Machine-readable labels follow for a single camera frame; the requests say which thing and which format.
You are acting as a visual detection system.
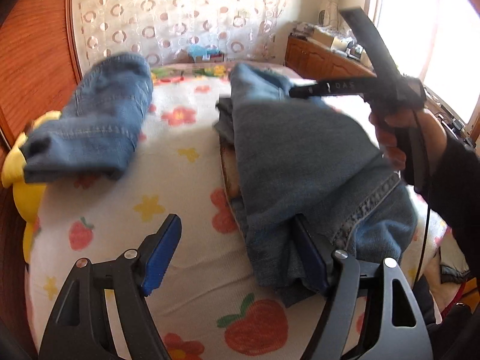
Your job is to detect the white fruit print sheet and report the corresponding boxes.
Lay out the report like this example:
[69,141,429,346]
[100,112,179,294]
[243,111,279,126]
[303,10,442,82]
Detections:
[23,76,448,360]

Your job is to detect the wooden slatted wardrobe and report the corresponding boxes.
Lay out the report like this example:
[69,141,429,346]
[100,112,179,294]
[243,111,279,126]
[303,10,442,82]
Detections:
[1,0,80,359]

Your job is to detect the blue denim jeans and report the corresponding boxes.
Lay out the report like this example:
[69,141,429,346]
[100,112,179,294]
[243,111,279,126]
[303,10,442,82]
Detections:
[215,63,417,306]
[20,52,153,183]

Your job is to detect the floral bed cover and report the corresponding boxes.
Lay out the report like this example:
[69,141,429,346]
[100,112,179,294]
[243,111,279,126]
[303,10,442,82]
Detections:
[151,60,300,86]

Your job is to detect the wooden sideboard cabinet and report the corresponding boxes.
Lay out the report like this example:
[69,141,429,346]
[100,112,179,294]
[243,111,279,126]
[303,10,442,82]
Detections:
[285,36,375,80]

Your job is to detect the yellow plush toy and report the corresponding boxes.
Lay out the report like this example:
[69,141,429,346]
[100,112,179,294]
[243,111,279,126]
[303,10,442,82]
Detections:
[1,111,61,264]

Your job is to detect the black sleeved right forearm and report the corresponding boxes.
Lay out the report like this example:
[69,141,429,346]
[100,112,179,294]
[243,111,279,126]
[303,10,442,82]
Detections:
[422,137,480,278]

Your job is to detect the right hand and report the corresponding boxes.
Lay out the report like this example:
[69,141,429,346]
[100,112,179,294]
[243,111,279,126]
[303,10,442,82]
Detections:
[368,109,447,175]

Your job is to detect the blue tissue box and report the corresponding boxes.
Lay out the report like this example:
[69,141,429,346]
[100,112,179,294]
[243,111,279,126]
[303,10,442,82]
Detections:
[188,44,225,63]

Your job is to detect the sheer circle pattern curtain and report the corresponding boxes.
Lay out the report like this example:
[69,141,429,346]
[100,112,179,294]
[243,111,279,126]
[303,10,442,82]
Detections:
[72,0,287,71]

